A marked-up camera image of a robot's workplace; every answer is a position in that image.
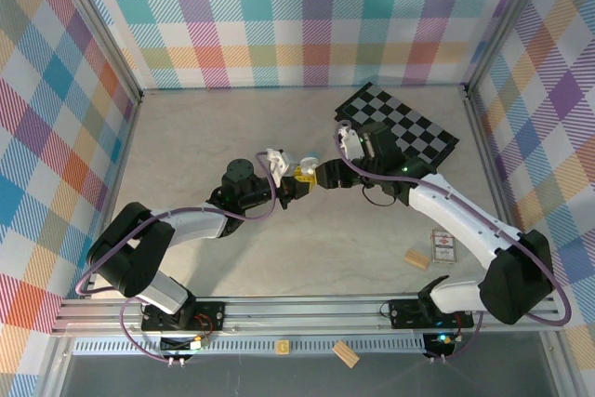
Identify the wooden block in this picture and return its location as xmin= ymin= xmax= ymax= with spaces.
xmin=332 ymin=339 xmax=361 ymax=367
xmin=403 ymin=249 xmax=430 ymax=271

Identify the playing card deck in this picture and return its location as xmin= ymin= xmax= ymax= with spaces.
xmin=430 ymin=228 xmax=457 ymax=264

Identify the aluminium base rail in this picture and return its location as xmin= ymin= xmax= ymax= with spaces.
xmin=50 ymin=292 xmax=566 ymax=337

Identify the aluminium side rail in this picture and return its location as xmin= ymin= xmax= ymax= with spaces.
xmin=463 ymin=85 xmax=532 ymax=294

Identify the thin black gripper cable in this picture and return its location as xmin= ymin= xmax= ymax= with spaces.
xmin=364 ymin=184 xmax=397 ymax=206

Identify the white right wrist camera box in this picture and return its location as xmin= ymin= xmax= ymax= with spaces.
xmin=335 ymin=120 xmax=368 ymax=161

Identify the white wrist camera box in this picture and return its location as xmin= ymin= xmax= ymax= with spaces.
xmin=335 ymin=120 xmax=368 ymax=161
xmin=265 ymin=148 xmax=294 ymax=189

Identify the slotted grey cable duct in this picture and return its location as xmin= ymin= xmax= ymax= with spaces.
xmin=72 ymin=338 xmax=427 ymax=355

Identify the aluminium corner post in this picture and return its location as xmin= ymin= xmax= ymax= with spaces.
xmin=48 ymin=0 xmax=144 ymax=104
xmin=463 ymin=0 xmax=554 ymax=91

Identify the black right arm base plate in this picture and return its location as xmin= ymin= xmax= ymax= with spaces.
xmin=388 ymin=297 xmax=475 ymax=329

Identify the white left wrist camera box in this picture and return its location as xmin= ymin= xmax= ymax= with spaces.
xmin=265 ymin=148 xmax=294 ymax=189

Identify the black controller board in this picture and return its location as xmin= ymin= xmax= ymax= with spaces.
xmin=425 ymin=334 xmax=456 ymax=357
xmin=160 ymin=335 xmax=205 ymax=356

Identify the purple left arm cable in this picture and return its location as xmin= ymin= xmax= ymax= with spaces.
xmin=76 ymin=149 xmax=280 ymax=364

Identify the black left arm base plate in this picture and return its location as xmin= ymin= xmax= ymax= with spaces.
xmin=140 ymin=299 xmax=227 ymax=331

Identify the black grey chessboard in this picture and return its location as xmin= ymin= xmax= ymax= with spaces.
xmin=333 ymin=82 xmax=460 ymax=168

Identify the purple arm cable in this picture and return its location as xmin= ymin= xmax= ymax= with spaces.
xmin=76 ymin=149 xmax=280 ymax=364
xmin=334 ymin=129 xmax=572 ymax=364

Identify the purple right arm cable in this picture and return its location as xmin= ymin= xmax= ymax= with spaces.
xmin=334 ymin=129 xmax=572 ymax=364

